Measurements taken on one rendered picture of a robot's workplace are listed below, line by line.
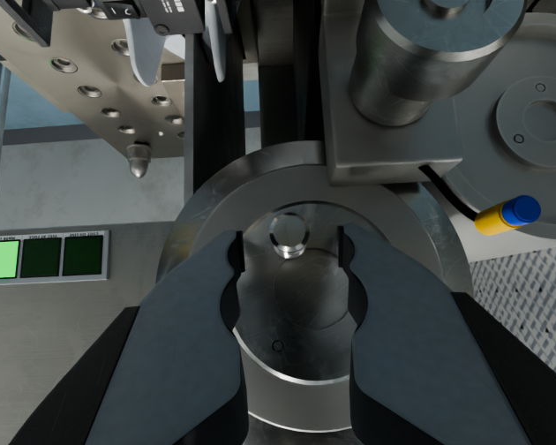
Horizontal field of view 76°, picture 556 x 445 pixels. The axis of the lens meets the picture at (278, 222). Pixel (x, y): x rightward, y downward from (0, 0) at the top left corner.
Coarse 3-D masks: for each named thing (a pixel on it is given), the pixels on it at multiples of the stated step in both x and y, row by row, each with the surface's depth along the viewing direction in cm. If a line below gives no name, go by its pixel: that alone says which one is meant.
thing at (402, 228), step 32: (256, 192) 16; (288, 192) 16; (320, 192) 16; (352, 192) 16; (384, 192) 16; (224, 224) 16; (384, 224) 16; (416, 224) 16; (416, 256) 16; (256, 384) 15; (288, 384) 15; (256, 416) 15; (288, 416) 15; (320, 416) 14
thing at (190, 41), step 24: (192, 48) 20; (192, 72) 20; (192, 96) 20; (216, 96) 27; (240, 96) 42; (192, 120) 19; (216, 120) 26; (240, 120) 40; (192, 144) 19; (216, 144) 26; (240, 144) 39; (192, 168) 19; (216, 168) 25; (192, 192) 19
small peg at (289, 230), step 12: (276, 216) 12; (288, 216) 12; (300, 216) 12; (276, 228) 12; (288, 228) 12; (300, 228) 12; (276, 240) 12; (288, 240) 12; (300, 240) 12; (276, 252) 14; (288, 252) 12; (300, 252) 13
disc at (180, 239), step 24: (288, 144) 18; (312, 144) 18; (240, 168) 18; (264, 168) 18; (216, 192) 18; (408, 192) 17; (192, 216) 17; (432, 216) 17; (168, 240) 17; (192, 240) 17; (432, 240) 17; (456, 240) 17; (168, 264) 17; (456, 264) 16; (456, 288) 16; (264, 432) 15; (288, 432) 15; (336, 432) 15
